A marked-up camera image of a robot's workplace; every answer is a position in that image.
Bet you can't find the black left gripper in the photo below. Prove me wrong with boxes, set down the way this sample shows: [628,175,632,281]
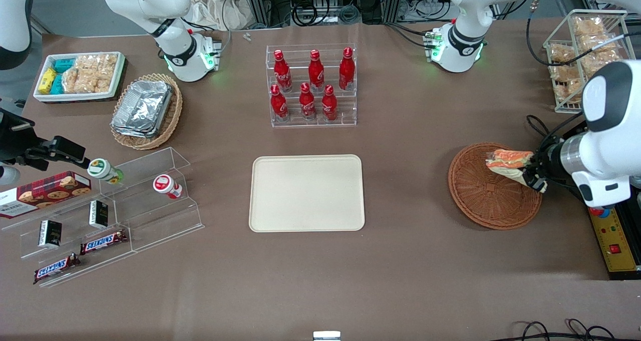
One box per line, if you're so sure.
[523,137,564,194]

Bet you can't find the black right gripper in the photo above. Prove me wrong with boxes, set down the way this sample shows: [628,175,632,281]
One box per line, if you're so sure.
[0,108,91,172]

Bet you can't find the triangle sandwich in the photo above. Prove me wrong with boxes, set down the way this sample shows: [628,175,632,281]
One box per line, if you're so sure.
[485,149,535,186]

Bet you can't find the brown wicker basket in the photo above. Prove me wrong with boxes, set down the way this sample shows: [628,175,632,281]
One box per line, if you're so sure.
[448,142,543,230]

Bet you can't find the light wicker basket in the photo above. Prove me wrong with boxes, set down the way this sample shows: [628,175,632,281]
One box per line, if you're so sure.
[110,73,183,151]

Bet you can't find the beige plastic tray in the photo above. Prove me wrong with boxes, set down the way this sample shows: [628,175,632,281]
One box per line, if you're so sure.
[249,154,366,232]

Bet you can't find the red tartan cookie box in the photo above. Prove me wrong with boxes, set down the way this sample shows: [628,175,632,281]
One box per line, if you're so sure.
[0,171,92,219]

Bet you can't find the green lid cup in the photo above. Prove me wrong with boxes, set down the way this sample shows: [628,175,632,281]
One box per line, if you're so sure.
[87,158,124,185]

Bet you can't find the white snack bin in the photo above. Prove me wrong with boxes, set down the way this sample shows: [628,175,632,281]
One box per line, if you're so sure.
[33,52,126,103]

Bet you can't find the yellow snack pack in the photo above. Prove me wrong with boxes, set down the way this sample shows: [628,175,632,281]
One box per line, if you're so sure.
[39,68,58,95]

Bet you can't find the small black box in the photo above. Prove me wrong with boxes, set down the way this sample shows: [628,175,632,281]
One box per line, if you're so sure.
[39,220,63,248]
[89,200,109,229]

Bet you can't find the bag of rice crackers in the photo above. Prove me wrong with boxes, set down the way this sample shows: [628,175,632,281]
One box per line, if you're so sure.
[75,54,119,75]
[62,68,115,94]

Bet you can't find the bag of fried snacks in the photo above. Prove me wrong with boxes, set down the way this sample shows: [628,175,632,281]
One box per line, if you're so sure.
[553,79,585,103]
[581,51,623,76]
[550,63,581,82]
[577,33,617,55]
[548,43,577,65]
[572,16,605,37]

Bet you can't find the Snickers bar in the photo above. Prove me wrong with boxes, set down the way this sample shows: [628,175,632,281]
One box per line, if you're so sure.
[33,253,81,285]
[80,229,129,255]

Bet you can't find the stack of foil trays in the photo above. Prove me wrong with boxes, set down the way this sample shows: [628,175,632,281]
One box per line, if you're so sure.
[111,80,174,139]

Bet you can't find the clear acrylic stepped shelf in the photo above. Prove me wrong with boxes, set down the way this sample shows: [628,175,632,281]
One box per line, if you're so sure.
[0,147,205,288]

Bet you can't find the red lid cup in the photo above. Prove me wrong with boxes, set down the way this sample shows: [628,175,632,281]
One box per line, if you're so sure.
[153,174,183,200]

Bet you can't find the black machine with yellow panel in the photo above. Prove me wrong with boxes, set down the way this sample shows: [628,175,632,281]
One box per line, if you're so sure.
[566,121,641,281]

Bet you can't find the red cola bottle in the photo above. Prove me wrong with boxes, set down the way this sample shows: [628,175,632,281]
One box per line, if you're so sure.
[321,85,338,122]
[308,50,325,93]
[299,83,317,121]
[270,84,290,122]
[339,47,356,91]
[273,50,293,93]

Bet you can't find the beige cloth bag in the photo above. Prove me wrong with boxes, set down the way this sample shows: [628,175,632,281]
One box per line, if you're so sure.
[186,0,257,32]

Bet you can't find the clear acrylic bottle rack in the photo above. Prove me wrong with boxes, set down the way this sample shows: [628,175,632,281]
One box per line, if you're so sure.
[265,44,358,128]

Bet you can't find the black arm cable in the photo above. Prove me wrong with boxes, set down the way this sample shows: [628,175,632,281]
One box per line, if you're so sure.
[526,0,627,67]
[537,112,585,154]

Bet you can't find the black power cable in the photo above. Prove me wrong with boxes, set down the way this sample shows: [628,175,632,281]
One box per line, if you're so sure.
[526,115,551,141]

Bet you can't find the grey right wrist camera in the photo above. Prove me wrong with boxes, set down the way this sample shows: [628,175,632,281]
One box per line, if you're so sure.
[0,165,22,186]

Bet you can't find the white wire rack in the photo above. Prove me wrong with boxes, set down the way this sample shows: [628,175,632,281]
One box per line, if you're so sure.
[543,9,637,115]

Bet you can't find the black floor cables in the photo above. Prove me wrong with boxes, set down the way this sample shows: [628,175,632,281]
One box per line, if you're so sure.
[505,318,617,341]

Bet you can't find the black base cables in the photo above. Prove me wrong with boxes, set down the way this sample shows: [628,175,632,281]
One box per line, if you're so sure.
[385,20,437,49]

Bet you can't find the aluminium frame rack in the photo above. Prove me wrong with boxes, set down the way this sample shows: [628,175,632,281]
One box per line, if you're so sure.
[240,0,451,27]

